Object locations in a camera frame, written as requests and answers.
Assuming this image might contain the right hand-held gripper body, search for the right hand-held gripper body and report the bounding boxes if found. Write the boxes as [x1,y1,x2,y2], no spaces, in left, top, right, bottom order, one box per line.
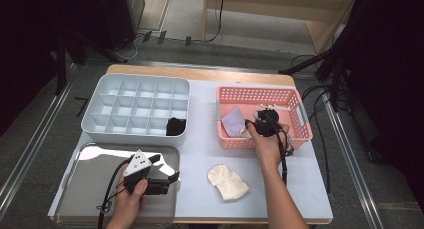
[254,103,292,138]

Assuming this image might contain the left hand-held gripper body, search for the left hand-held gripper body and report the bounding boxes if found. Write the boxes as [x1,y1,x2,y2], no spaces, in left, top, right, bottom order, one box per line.
[123,149,171,196]

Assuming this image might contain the pink perforated plastic basket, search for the pink perforated plastic basket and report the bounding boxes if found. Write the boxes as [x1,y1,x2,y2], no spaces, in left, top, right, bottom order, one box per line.
[215,85,314,151]

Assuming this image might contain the black sock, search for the black sock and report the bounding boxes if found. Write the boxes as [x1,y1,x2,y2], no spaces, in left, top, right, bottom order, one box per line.
[165,117,187,137]
[168,117,187,133]

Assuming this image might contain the white divided storage box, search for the white divided storage box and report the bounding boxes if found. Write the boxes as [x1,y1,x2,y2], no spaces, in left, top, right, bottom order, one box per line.
[80,73,192,147]

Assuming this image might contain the person's right hand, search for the person's right hand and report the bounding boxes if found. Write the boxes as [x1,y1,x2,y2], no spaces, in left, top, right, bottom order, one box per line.
[245,122,291,167]

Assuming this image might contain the person's left hand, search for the person's left hand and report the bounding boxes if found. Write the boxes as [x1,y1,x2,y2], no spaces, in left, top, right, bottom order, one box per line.
[106,178,149,229]

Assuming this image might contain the silver metal tray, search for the silver metal tray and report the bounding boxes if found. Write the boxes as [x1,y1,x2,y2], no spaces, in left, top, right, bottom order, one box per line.
[53,142,181,227]

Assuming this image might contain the black tripod stand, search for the black tripod stand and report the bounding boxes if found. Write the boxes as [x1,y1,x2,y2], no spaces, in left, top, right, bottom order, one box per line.
[278,38,356,113]
[54,28,129,96]

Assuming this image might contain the wooden table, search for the wooden table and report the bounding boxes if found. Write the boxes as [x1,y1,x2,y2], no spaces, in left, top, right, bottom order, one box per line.
[48,63,334,226]

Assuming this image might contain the wooden shelf unit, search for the wooden shelf unit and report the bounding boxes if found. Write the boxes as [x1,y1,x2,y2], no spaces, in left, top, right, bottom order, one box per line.
[202,0,360,56]

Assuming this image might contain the dark curtain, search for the dark curtain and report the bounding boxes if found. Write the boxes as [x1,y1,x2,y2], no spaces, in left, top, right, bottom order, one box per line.
[0,0,111,138]
[346,0,424,213]

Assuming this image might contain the black cabinet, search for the black cabinet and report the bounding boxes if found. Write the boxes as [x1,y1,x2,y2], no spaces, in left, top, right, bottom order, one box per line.
[99,0,147,52]

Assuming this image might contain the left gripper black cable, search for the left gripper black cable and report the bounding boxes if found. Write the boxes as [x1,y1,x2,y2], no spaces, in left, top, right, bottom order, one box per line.
[96,157,134,229]

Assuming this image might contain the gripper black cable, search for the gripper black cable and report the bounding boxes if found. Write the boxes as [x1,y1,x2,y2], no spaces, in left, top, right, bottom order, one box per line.
[271,113,297,187]
[96,157,134,229]

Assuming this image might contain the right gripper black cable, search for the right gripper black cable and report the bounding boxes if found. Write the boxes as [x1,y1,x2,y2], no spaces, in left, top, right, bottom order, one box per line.
[271,113,297,187]

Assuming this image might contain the black floor cables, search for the black floor cables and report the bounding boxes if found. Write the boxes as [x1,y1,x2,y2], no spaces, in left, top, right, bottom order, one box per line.
[291,53,351,194]

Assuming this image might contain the metal floor rail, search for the metal floor rail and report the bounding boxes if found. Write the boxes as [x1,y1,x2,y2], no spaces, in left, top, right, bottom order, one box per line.
[83,57,296,75]
[324,92,386,229]
[0,63,79,220]

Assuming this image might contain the white floor cable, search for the white floor cable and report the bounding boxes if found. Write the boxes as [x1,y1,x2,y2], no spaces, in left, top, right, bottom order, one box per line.
[113,34,145,63]

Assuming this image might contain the black hanging cable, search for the black hanging cable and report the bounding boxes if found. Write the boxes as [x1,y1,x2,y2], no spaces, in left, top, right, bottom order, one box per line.
[204,0,227,44]

